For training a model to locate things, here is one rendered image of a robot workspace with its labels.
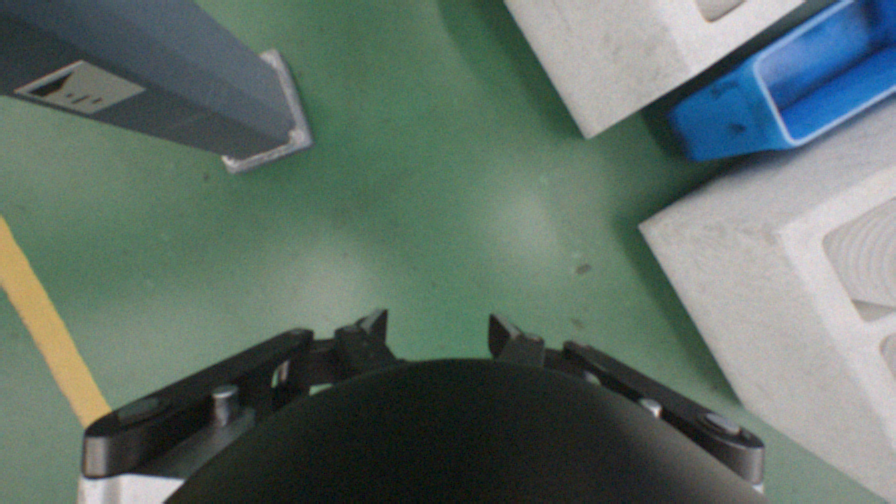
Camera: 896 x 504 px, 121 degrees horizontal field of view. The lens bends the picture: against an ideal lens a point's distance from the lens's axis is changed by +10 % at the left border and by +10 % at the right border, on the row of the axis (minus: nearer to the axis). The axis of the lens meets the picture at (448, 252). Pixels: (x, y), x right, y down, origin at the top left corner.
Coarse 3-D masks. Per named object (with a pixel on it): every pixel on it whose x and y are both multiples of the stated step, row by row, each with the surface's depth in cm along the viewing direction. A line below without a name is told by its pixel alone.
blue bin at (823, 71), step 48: (864, 0) 35; (768, 48) 26; (816, 48) 36; (864, 48) 36; (720, 96) 30; (768, 96) 27; (816, 96) 34; (864, 96) 27; (720, 144) 33; (768, 144) 29
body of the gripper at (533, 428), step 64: (384, 384) 2; (448, 384) 2; (512, 384) 2; (576, 384) 2; (256, 448) 2; (320, 448) 2; (384, 448) 1; (448, 448) 1; (512, 448) 1; (576, 448) 1; (640, 448) 2
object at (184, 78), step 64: (0, 0) 14; (64, 0) 16; (128, 0) 19; (0, 64) 17; (64, 64) 18; (128, 64) 20; (192, 64) 23; (256, 64) 32; (128, 128) 25; (192, 128) 28; (256, 128) 32
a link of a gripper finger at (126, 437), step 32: (256, 352) 8; (288, 352) 8; (192, 384) 6; (224, 384) 6; (256, 384) 7; (128, 416) 5; (160, 416) 5; (192, 416) 5; (256, 416) 7; (96, 448) 4; (128, 448) 5; (160, 448) 5
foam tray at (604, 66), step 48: (528, 0) 32; (576, 0) 27; (624, 0) 22; (672, 0) 20; (768, 0) 20; (576, 48) 30; (624, 48) 25; (672, 48) 21; (720, 48) 21; (576, 96) 35; (624, 96) 28
